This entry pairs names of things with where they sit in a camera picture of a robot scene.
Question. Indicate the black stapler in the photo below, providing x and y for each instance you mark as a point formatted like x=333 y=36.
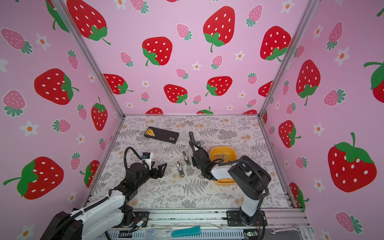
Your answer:
x=192 y=140

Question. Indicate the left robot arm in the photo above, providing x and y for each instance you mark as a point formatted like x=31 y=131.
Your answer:
x=113 y=210

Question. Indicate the aluminium rail frame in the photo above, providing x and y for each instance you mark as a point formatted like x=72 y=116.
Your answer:
x=276 y=218

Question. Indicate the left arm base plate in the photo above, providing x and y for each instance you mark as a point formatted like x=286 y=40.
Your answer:
x=136 y=219

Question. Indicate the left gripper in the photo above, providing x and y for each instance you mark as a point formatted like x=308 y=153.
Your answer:
x=160 y=173

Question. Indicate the teal handled tool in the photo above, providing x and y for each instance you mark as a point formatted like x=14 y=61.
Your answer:
x=194 y=231

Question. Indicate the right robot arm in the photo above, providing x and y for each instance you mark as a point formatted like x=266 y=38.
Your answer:
x=252 y=179

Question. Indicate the yellow plastic tray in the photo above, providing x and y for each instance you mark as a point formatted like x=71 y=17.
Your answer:
x=228 y=155

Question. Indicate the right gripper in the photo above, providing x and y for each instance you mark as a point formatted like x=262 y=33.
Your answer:
x=193 y=161

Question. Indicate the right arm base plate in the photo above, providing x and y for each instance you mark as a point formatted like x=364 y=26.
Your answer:
x=239 y=219

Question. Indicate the black tool case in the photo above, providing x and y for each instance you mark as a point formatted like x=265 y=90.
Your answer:
x=161 y=135

